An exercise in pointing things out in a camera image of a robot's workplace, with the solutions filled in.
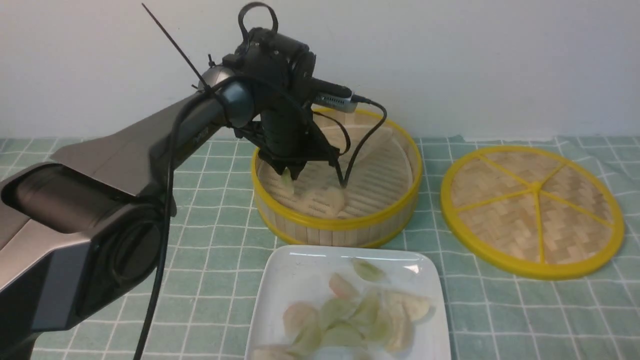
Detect cream dumpling right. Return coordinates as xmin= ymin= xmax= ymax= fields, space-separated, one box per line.
xmin=382 ymin=290 xmax=431 ymax=353

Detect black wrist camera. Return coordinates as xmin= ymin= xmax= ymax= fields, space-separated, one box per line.
xmin=310 ymin=78 xmax=371 ymax=114

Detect green dumpling top plate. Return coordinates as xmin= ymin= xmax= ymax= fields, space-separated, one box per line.
xmin=350 ymin=258 xmax=386 ymax=283

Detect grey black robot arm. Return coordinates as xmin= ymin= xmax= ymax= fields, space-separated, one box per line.
xmin=0 ymin=27 xmax=338 ymax=360

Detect black cable tie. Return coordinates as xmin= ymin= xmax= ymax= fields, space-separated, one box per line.
xmin=141 ymin=2 xmax=211 ymax=93

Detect black cable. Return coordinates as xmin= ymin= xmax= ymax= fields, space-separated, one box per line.
xmin=132 ymin=2 xmax=388 ymax=360

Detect yellow rimmed bamboo steamer basket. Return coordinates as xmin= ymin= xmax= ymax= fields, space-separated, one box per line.
xmin=251 ymin=108 xmax=423 ymax=248

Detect yellow rimmed bamboo steamer lid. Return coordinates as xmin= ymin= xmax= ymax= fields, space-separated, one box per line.
xmin=439 ymin=145 xmax=626 ymax=281

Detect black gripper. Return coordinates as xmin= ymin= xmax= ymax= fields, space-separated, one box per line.
xmin=222 ymin=27 xmax=346 ymax=189

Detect pink dumpling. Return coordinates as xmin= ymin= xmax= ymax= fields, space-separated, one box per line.
xmin=282 ymin=301 xmax=318 ymax=338
xmin=328 ymin=272 xmax=360 ymax=300

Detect pink dumpling left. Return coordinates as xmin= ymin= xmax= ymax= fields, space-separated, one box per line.
xmin=282 ymin=301 xmax=318 ymax=338

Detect white square plate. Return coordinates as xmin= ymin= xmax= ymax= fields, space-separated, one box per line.
xmin=245 ymin=245 xmax=452 ymax=360

